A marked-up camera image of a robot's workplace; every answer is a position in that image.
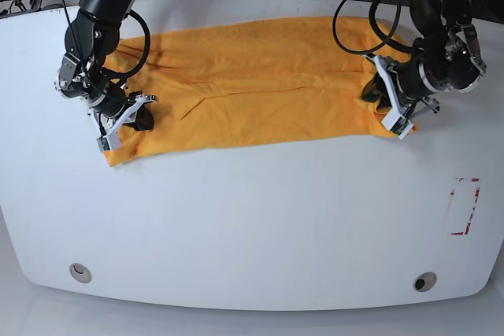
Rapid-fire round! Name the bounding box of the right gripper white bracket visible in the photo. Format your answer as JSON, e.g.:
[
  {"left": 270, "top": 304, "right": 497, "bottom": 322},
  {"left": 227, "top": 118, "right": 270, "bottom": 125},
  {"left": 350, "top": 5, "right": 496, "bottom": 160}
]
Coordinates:
[{"left": 53, "top": 54, "right": 158, "bottom": 153}]

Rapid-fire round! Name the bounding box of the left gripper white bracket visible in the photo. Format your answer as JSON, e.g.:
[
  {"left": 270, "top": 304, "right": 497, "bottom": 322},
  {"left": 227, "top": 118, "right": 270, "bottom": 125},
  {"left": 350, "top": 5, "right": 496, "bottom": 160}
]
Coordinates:
[{"left": 361, "top": 23, "right": 487, "bottom": 141}]

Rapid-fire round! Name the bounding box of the yellow orange T-shirt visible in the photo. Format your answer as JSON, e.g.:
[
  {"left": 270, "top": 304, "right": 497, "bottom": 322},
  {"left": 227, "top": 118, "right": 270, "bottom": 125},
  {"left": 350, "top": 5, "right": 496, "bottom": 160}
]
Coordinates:
[{"left": 105, "top": 17, "right": 390, "bottom": 166}]

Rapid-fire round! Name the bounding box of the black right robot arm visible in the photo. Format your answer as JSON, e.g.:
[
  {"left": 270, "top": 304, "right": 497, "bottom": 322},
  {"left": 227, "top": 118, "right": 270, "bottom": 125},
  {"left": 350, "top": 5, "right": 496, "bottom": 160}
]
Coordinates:
[{"left": 55, "top": 0, "right": 157, "bottom": 152}]

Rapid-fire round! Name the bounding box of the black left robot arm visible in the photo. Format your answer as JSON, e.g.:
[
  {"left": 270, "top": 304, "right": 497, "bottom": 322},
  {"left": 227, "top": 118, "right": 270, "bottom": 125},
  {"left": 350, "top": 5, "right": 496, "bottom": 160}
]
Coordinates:
[{"left": 361, "top": 0, "right": 487, "bottom": 138}]

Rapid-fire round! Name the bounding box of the red tape rectangle marking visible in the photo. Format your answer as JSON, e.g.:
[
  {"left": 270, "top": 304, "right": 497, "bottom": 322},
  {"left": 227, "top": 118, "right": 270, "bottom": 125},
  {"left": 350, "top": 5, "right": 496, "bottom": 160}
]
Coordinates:
[{"left": 447, "top": 177, "right": 481, "bottom": 236}]

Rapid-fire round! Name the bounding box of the left grey table grommet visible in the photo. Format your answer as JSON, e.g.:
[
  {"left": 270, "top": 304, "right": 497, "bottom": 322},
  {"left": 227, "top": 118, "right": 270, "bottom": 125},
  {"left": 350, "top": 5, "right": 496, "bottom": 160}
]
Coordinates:
[{"left": 69, "top": 263, "right": 92, "bottom": 284}]

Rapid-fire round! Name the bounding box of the grey table grommet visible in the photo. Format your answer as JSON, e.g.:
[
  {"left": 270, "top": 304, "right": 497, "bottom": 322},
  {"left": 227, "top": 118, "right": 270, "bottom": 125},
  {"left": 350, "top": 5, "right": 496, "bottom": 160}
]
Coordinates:
[
  {"left": 413, "top": 272, "right": 437, "bottom": 293},
  {"left": 69, "top": 263, "right": 92, "bottom": 284}
]

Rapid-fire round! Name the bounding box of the right grey table grommet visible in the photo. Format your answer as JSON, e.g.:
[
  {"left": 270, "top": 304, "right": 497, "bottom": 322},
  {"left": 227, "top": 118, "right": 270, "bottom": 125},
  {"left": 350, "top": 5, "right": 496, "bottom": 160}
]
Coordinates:
[{"left": 413, "top": 272, "right": 437, "bottom": 293}]

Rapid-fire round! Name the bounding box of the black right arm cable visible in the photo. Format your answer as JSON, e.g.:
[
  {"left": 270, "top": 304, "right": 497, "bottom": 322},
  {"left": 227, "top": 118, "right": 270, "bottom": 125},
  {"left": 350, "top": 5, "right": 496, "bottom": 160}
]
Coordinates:
[{"left": 49, "top": 0, "right": 153, "bottom": 89}]

